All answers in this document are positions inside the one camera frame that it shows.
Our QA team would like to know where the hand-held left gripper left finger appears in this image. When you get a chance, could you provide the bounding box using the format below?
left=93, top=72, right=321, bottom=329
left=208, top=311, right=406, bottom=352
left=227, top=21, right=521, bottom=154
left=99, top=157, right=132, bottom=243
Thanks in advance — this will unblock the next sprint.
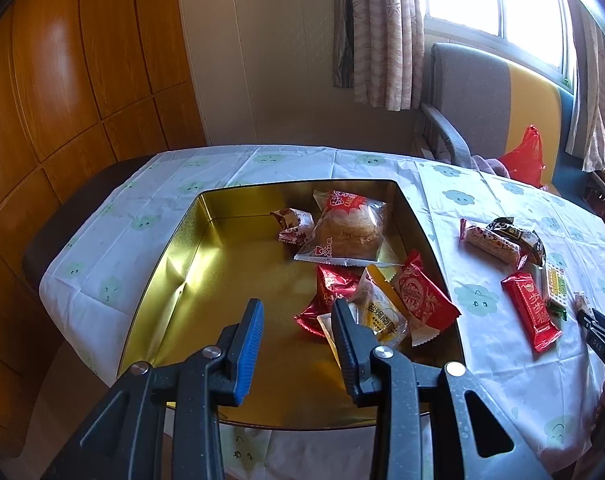
left=42, top=298, right=266, bottom=480

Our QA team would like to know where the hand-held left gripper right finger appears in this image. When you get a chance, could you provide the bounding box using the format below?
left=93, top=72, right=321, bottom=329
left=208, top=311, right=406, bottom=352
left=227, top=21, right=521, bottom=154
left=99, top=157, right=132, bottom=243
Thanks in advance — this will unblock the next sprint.
left=331, top=298, right=553, bottom=480

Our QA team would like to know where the yellow clear snack packet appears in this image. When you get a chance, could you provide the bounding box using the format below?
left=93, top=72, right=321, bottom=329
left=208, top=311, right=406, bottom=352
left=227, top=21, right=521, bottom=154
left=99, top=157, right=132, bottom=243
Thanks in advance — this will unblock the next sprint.
left=316, top=265, right=413, bottom=356

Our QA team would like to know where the small dark red snack packet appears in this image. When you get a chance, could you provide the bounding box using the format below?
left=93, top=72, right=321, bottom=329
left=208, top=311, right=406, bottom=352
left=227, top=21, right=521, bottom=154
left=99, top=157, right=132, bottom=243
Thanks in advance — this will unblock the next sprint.
left=295, top=264, right=363, bottom=336

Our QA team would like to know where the green yellow snack packet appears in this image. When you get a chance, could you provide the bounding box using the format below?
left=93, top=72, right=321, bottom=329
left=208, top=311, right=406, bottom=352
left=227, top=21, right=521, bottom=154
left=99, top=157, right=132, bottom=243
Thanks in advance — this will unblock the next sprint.
left=542, top=262, right=570, bottom=320

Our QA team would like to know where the large red snack packet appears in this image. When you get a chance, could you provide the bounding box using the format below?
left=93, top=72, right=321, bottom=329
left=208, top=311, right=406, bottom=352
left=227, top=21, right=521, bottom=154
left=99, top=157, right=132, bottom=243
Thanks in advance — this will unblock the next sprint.
left=501, top=272, right=564, bottom=353

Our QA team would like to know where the gold tin box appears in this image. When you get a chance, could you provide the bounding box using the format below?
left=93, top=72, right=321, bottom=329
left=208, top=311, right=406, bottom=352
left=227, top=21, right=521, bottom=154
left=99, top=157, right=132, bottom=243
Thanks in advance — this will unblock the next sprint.
left=117, top=178, right=465, bottom=432

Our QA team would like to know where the red patterned snack packet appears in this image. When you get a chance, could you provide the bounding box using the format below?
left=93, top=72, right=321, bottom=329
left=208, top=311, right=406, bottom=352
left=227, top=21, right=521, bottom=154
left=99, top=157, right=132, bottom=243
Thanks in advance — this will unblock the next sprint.
left=392, top=250, right=462, bottom=347

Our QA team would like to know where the bread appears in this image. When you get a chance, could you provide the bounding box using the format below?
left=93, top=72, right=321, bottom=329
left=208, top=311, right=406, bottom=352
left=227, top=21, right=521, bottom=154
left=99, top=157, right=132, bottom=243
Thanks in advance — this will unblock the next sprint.
left=293, top=190, right=405, bottom=267

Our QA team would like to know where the dark brown foil snack packet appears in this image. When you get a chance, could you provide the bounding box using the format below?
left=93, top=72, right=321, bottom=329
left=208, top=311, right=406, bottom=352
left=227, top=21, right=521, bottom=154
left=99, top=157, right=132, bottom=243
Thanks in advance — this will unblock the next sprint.
left=485, top=216, right=547, bottom=267

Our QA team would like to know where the brown white twisted snack packet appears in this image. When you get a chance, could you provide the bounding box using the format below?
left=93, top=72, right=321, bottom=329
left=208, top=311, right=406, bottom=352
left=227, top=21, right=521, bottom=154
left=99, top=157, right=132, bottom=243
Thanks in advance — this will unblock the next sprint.
left=270, top=207, right=315, bottom=245

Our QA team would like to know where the red white long snack packet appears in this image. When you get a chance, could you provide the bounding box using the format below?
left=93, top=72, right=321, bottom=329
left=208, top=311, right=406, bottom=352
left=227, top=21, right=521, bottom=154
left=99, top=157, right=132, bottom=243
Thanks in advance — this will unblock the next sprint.
left=459, top=218, right=529, bottom=269

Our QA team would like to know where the white cloud print tablecloth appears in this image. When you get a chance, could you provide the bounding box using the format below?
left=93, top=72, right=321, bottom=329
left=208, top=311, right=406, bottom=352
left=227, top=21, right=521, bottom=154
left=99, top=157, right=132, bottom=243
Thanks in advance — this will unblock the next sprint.
left=38, top=145, right=605, bottom=480

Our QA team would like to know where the red plastic bag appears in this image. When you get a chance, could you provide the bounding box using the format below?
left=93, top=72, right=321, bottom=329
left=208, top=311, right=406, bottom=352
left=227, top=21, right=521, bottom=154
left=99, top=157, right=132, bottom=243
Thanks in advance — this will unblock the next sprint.
left=497, top=125, right=545, bottom=188

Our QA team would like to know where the pink cloth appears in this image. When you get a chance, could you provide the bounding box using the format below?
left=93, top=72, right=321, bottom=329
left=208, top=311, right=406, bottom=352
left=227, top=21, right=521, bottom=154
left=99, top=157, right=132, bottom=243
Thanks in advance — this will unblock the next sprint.
left=469, top=154, right=510, bottom=178

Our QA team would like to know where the beige patterned curtain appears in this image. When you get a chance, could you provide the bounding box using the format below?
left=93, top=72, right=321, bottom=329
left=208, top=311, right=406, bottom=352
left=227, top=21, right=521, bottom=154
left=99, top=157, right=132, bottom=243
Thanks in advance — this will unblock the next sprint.
left=332, top=0, right=425, bottom=111
left=565, top=0, right=605, bottom=186

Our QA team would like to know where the grey yellow blue sofa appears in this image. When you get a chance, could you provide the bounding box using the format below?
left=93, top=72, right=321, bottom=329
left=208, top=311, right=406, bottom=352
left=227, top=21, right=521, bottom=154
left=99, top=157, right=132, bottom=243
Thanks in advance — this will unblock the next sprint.
left=415, top=42, right=595, bottom=201

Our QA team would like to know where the wooden wardrobe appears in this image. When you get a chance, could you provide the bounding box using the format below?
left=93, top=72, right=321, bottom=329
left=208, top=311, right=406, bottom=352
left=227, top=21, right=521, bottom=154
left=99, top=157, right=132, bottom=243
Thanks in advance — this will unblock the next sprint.
left=0, top=0, right=208, bottom=461

